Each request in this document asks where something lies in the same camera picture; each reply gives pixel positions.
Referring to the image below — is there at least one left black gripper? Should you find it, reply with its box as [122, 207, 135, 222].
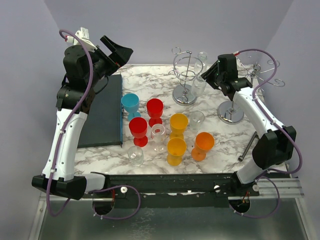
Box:
[85, 35, 132, 87]

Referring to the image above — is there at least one clear glass bottle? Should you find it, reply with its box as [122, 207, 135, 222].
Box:
[189, 111, 205, 132]
[127, 145, 144, 166]
[194, 51, 208, 75]
[190, 74, 207, 97]

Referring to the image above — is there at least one chrome bottle rack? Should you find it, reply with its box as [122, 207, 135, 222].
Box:
[171, 47, 198, 106]

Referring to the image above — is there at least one blue plastic wine glass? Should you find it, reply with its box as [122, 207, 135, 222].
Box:
[121, 93, 141, 122]

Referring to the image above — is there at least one red plastic wine glass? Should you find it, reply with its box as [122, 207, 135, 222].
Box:
[128, 117, 148, 148]
[146, 98, 164, 127]

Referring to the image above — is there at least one dark orange wine glass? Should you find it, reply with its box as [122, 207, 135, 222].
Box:
[191, 132, 215, 162]

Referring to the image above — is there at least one clear wine glass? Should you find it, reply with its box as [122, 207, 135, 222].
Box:
[151, 123, 166, 152]

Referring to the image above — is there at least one yellow-orange wine glass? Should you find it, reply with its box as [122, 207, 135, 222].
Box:
[166, 137, 187, 166]

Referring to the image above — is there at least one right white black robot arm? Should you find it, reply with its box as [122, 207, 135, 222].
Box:
[201, 53, 297, 196]

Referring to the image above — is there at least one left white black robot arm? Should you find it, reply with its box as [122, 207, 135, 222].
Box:
[31, 36, 134, 200]

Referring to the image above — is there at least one chrome wine glass rack right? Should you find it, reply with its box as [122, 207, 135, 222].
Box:
[217, 50, 280, 125]

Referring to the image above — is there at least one orange standing plastic wine glass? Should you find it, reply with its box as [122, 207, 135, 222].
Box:
[169, 113, 188, 139]

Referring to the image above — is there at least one dark metal crank key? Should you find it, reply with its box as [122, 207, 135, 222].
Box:
[238, 131, 258, 162]

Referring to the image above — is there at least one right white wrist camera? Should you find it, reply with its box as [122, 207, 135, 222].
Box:
[233, 51, 241, 56]

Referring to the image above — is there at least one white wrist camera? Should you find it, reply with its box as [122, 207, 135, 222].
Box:
[233, 51, 241, 56]
[66, 26, 97, 52]

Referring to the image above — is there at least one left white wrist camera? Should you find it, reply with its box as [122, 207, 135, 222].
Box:
[66, 26, 97, 52]

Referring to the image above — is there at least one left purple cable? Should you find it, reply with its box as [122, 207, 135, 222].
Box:
[46, 29, 95, 217]

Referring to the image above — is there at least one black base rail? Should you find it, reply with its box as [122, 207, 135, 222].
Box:
[91, 173, 259, 209]

